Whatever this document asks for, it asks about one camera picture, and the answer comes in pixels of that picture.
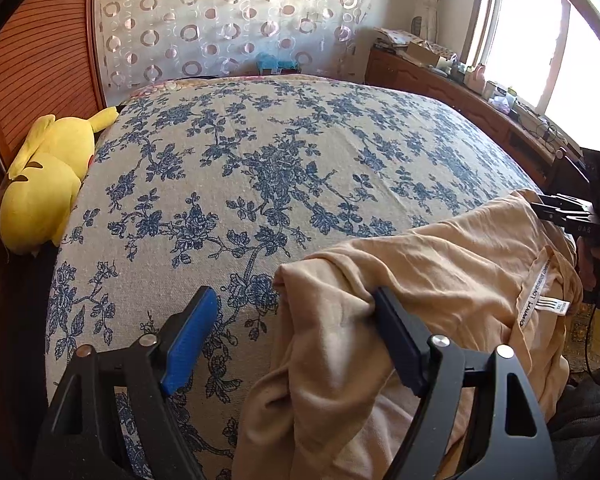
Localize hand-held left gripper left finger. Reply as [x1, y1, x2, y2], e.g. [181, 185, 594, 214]
[30, 286, 220, 480]

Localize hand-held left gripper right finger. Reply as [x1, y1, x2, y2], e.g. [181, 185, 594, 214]
[372, 287, 556, 480]

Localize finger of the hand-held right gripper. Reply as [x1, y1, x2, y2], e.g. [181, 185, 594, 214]
[530, 202, 595, 227]
[547, 193, 595, 209]

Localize beige printed t-shirt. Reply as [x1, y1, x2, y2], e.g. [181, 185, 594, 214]
[232, 189, 586, 480]

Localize person's right hand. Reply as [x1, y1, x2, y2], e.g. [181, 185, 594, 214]
[575, 237, 600, 291]

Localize patterned floor rug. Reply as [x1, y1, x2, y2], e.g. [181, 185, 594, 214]
[562, 310, 600, 376]

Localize pink bottle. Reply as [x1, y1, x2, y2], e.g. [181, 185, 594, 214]
[467, 62, 487, 93]

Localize wooden-framed window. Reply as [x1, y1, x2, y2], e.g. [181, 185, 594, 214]
[462, 0, 600, 153]

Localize wooden low cabinet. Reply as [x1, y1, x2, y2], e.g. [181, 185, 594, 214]
[365, 47, 581, 191]

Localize person's dark clothing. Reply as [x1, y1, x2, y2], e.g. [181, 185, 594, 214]
[547, 375, 600, 480]

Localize bed with blue floral sheet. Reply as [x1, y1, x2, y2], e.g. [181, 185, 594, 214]
[45, 77, 541, 480]

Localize cardboard box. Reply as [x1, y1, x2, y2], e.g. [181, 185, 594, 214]
[405, 40, 443, 67]

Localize yellow plush toy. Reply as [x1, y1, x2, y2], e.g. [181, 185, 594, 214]
[0, 106, 120, 255]

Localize floral cloth pile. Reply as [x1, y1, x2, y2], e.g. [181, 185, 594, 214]
[372, 27, 421, 53]

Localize white patterned window curtain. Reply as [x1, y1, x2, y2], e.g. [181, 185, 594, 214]
[412, 0, 448, 43]

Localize floral pillow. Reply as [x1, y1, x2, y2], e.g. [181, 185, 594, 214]
[125, 74, 341, 98]

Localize blue toy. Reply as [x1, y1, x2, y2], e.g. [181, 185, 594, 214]
[256, 52, 301, 76]

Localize wooden slatted wardrobe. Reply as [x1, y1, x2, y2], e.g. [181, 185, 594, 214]
[0, 0, 107, 411]

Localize circle-patterned sheer curtain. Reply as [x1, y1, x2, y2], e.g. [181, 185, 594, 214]
[92, 0, 381, 93]

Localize black cable bundle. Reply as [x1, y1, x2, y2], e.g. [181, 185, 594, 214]
[525, 115, 566, 146]

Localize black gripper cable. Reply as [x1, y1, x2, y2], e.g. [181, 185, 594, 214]
[582, 287, 600, 376]

